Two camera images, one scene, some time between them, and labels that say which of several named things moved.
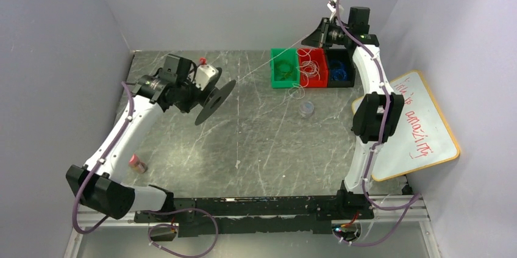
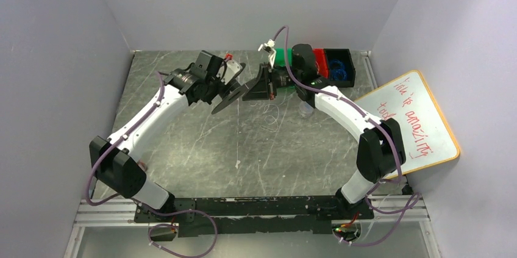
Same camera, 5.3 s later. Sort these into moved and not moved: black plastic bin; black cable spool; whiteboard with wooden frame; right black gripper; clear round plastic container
Moved: right black gripper; black cable spool
Not moved: black plastic bin; whiteboard with wooden frame; clear round plastic container
